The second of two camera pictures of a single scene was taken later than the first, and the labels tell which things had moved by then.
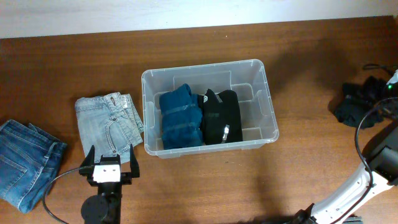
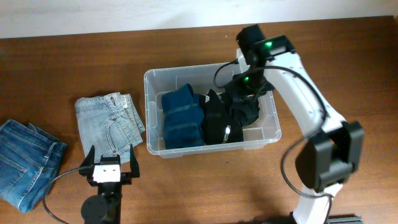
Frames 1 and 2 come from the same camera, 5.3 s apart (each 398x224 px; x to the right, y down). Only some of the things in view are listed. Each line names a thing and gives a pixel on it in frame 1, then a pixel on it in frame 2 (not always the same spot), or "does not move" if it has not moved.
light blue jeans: x=110 y=124 does not move
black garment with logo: x=221 y=117 does not move
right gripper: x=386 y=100 → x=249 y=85
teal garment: x=182 y=112 does not move
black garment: x=352 y=106 → x=245 y=109
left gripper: x=130 y=178 does not move
